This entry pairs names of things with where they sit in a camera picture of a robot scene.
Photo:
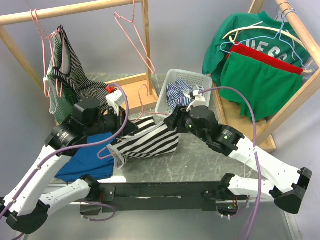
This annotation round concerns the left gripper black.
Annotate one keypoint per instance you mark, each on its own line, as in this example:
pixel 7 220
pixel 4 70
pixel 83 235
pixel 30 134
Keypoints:
pixel 119 118

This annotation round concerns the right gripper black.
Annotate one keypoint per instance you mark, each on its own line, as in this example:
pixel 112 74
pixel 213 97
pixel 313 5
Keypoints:
pixel 177 116

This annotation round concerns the blue white striped tank top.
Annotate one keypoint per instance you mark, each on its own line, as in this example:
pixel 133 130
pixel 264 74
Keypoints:
pixel 178 93

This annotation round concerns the blue cloth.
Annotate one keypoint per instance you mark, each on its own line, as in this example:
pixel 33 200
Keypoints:
pixel 86 162

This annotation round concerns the green striped tank top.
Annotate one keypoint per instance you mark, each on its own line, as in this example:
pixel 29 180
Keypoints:
pixel 66 81

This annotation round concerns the black white striped tank top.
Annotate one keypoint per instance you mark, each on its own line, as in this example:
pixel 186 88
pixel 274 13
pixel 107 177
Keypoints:
pixel 150 140

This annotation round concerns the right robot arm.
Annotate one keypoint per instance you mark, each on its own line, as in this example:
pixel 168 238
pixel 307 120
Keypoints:
pixel 284 184

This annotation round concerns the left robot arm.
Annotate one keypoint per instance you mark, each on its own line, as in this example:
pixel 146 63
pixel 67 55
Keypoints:
pixel 27 207

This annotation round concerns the red cloth on hanger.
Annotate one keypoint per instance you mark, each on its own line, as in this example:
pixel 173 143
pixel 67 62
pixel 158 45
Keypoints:
pixel 264 58

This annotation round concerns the cream white hanger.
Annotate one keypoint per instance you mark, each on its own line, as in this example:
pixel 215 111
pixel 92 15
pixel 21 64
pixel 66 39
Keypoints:
pixel 234 33

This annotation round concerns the white plastic perforated basket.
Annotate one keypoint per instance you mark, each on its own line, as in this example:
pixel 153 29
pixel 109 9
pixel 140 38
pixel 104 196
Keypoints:
pixel 193 79

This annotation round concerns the left wooden clothes rack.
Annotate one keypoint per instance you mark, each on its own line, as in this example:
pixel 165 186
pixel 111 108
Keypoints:
pixel 129 83

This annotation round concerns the wooden clothes rack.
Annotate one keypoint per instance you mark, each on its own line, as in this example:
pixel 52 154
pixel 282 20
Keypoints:
pixel 229 113
pixel 129 83

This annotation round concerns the right wooden clothes rack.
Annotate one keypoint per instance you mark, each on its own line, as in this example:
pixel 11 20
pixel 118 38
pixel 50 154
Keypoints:
pixel 229 113

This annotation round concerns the green t-shirt front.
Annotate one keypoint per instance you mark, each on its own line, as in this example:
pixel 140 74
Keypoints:
pixel 266 88

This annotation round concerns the black base beam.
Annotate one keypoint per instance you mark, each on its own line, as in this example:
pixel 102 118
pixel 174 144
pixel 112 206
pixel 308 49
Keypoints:
pixel 148 196

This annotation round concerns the green sweatshirt with letters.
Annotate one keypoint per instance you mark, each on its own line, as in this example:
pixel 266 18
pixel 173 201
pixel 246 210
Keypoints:
pixel 256 31

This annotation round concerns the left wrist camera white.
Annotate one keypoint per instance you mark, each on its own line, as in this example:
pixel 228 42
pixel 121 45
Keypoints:
pixel 115 98

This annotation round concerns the light blue wire hanger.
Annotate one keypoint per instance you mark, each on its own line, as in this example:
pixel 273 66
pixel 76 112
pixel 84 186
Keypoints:
pixel 306 68

